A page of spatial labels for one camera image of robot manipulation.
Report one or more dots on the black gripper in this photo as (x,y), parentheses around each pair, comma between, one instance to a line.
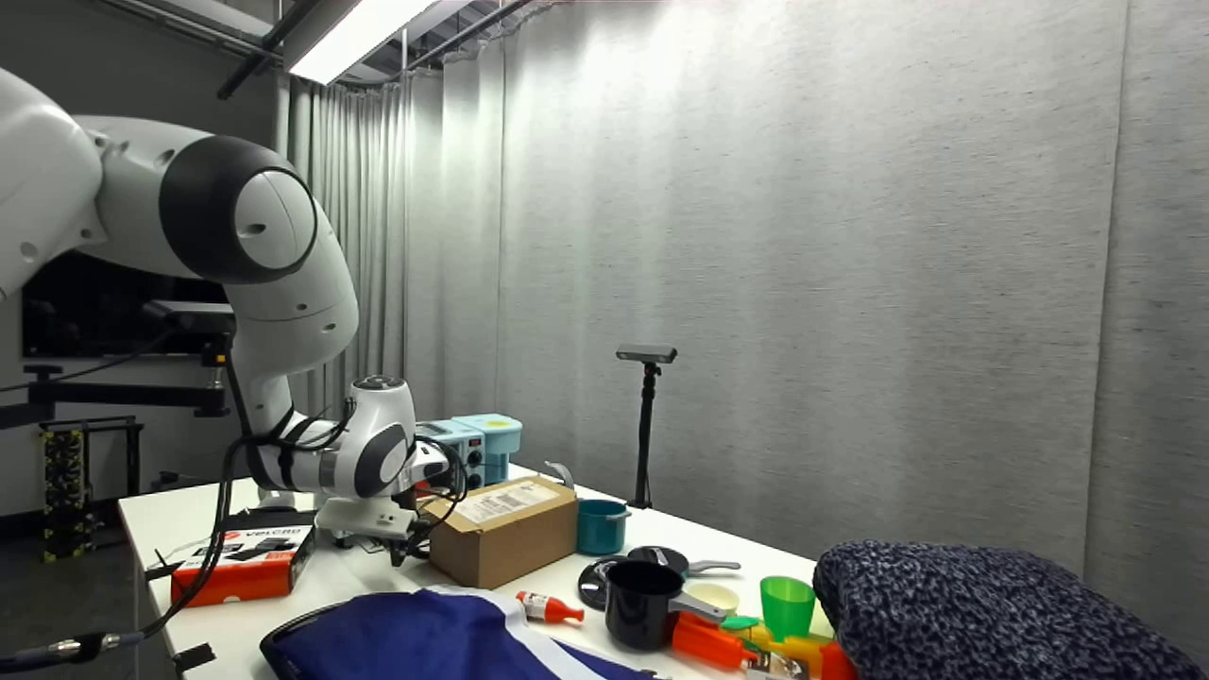
(415,546)

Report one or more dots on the blue cloth with white band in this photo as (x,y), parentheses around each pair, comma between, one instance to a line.
(401,643)

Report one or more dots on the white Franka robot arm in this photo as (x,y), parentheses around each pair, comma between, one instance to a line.
(228,227)

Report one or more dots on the brown cardboard box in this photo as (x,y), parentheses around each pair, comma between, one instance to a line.
(505,535)

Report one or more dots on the orange ketchup bottle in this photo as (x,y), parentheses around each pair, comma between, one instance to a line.
(551,609)

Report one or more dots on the teal toy kettle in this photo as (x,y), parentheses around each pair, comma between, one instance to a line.
(561,473)

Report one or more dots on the black lid with silver knob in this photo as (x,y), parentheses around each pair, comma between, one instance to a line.
(592,583)

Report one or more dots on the orange red flat box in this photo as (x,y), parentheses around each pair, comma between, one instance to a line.
(232,575)

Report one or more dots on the black mug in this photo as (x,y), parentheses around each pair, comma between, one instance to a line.
(645,605)

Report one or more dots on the black table clamp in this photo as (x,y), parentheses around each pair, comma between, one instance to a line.
(192,657)

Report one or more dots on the small dark frying pan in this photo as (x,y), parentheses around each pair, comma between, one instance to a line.
(685,560)

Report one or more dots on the pale yellow plate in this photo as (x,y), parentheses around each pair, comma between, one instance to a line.
(717,595)

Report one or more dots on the black metal rack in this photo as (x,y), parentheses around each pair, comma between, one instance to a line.
(77,487)

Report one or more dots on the orange toy food pile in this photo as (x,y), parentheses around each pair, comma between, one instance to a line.
(756,647)

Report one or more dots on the green plastic cup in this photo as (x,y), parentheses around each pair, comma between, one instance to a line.
(789,605)

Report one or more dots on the speckled dark blue cushion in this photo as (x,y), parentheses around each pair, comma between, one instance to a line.
(985,617)

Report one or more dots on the black camera on stand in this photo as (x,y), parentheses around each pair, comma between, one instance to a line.
(646,379)

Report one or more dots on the black wall monitor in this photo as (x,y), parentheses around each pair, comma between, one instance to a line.
(77,324)

